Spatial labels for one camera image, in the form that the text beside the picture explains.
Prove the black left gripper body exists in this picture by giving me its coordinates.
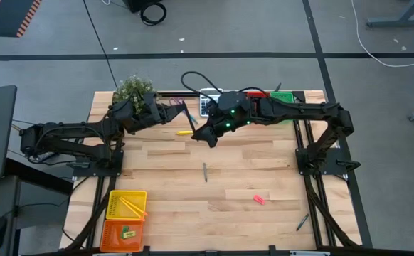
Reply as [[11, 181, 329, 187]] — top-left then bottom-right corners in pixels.
[[121, 92, 165, 134]]

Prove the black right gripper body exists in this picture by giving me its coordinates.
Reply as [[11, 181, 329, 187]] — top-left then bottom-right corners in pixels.
[[201, 115, 236, 143]]

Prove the black pen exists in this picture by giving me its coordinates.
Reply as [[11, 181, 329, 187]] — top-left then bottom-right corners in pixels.
[[184, 102, 196, 135]]

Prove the dark teal pen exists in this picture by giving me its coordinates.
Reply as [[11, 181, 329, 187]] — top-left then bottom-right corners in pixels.
[[295, 213, 311, 233]]

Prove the white desk calculator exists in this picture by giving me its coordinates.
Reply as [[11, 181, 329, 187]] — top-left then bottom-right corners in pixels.
[[199, 87, 225, 118]]

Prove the green potted plant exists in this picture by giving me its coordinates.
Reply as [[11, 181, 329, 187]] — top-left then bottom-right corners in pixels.
[[112, 74, 155, 114]]

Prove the green plastic bin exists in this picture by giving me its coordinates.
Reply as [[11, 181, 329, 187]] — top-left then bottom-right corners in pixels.
[[270, 91, 296, 124]]

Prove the yellow plastic bin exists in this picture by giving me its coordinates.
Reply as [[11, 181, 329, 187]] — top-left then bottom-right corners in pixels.
[[105, 189, 148, 221]]

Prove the black box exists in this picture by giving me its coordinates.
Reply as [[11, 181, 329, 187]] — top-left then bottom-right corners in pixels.
[[123, 0, 158, 14]]

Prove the black desk beam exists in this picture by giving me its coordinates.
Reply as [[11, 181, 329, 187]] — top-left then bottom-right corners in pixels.
[[4, 158, 73, 196]]

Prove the orange plastic bin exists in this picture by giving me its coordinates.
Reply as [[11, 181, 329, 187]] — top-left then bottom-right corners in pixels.
[[99, 219, 144, 254]]

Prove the orange striped floor mat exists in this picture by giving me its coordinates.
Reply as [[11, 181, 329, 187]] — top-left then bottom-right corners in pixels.
[[0, 0, 43, 39]]

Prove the grey desk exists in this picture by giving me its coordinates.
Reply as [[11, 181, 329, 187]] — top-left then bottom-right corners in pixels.
[[0, 176, 21, 256]]

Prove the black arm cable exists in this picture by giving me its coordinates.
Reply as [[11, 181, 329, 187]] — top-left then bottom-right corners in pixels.
[[180, 70, 275, 105]]

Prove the thin black floor cable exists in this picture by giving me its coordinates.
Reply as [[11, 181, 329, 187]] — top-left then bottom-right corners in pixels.
[[82, 0, 118, 89]]

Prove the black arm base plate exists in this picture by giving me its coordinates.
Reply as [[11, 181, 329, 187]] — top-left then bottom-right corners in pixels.
[[72, 149, 124, 178], [295, 147, 361, 176]]

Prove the black cable coil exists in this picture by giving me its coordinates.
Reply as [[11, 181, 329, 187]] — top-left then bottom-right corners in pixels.
[[139, 1, 168, 26]]

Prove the white floor cable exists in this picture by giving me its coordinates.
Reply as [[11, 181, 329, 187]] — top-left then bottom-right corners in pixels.
[[351, 0, 414, 68]]

